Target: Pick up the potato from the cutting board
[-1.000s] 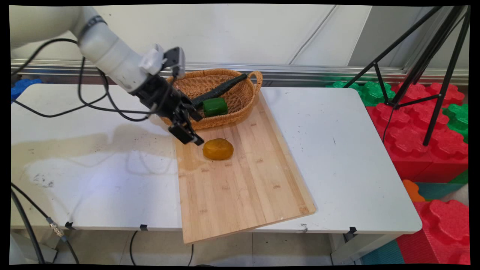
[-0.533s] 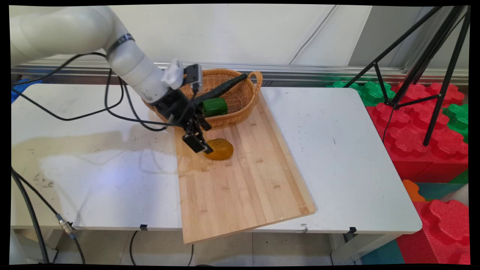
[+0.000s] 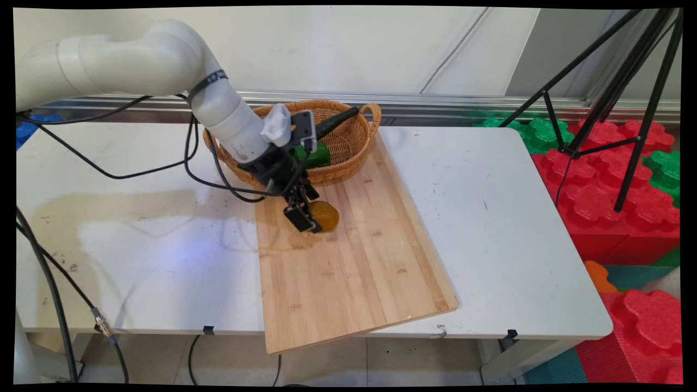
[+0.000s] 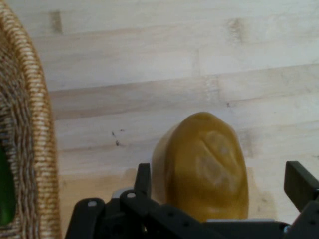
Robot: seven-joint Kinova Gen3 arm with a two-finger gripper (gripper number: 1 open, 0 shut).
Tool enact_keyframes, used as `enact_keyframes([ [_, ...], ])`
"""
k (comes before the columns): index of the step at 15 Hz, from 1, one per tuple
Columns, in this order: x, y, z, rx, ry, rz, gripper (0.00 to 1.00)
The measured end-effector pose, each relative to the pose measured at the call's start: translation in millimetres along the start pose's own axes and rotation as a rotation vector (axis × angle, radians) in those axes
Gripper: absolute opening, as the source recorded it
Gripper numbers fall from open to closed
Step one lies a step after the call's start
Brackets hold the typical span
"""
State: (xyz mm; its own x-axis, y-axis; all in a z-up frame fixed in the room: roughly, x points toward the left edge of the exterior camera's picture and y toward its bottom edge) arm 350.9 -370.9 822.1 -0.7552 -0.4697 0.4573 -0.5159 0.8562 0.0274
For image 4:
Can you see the woven wicker basket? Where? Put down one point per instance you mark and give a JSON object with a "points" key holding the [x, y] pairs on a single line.
{"points": [[37, 124]]}

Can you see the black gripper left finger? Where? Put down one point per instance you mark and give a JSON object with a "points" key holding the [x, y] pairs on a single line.
{"points": [[139, 214]]}

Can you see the green bell pepper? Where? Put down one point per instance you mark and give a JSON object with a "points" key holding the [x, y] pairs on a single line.
{"points": [[6, 199]]}

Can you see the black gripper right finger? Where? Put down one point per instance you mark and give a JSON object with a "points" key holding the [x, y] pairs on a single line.
{"points": [[302, 186]]}

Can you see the yellow-brown potato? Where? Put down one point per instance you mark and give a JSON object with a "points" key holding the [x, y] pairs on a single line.
{"points": [[199, 174]]}

